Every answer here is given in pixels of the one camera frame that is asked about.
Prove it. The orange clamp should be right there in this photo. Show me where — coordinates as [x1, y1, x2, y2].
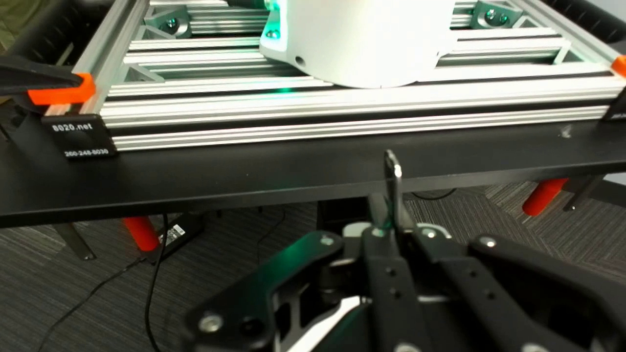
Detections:
[27, 72, 96, 105]

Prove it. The black base board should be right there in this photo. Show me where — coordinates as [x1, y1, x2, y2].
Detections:
[0, 121, 626, 226]

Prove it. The cake spatula with black handle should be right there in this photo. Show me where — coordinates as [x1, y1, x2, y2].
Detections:
[383, 148, 403, 230]

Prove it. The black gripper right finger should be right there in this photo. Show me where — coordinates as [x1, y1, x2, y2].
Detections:
[469, 234, 626, 352]

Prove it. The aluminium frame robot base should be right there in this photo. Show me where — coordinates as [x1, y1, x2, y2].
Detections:
[45, 0, 626, 154]

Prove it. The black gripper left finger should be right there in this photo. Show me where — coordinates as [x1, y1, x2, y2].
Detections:
[184, 230, 344, 352]

